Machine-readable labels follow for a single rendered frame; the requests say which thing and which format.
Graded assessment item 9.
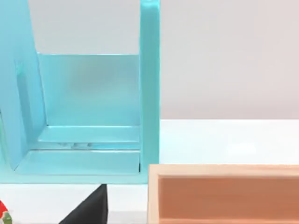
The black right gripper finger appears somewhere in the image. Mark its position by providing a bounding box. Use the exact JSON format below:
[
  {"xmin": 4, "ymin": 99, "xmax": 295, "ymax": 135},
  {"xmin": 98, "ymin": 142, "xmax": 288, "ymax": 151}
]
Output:
[{"xmin": 58, "ymin": 183, "xmax": 108, "ymax": 224}]

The red and green object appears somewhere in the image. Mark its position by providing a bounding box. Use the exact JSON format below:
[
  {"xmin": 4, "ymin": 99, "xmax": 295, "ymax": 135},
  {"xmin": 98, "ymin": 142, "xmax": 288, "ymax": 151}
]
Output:
[{"xmin": 0, "ymin": 200, "xmax": 13, "ymax": 224}]

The light blue rack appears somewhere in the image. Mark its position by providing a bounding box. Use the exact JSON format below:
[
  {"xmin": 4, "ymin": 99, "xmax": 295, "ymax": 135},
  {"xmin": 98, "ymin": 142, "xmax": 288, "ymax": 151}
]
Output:
[{"xmin": 0, "ymin": 0, "xmax": 161, "ymax": 185}]

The shallow salmon-coloured box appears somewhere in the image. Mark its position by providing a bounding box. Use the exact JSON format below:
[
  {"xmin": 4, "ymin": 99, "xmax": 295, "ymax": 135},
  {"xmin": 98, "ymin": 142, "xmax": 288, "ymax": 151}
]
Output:
[{"xmin": 147, "ymin": 164, "xmax": 299, "ymax": 224}]

